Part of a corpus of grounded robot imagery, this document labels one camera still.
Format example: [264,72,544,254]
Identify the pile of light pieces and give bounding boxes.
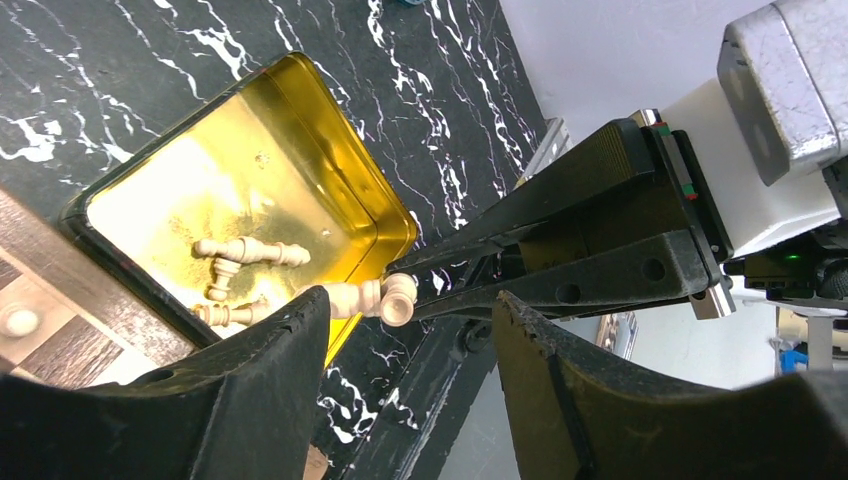
[192,236,311,328]

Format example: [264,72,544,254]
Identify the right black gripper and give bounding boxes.
[387,109,736,320]

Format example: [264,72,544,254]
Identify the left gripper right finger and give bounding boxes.
[493,292,847,479]

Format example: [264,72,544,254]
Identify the wooden chessboard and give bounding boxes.
[1,193,197,389]

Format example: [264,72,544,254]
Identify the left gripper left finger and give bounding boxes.
[1,287,330,479]

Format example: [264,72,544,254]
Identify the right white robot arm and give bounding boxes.
[381,1,847,323]

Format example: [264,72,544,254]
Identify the gold tin with light pieces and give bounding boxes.
[59,52,419,347]

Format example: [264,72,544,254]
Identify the light piece sideways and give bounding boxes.
[323,273,418,327]

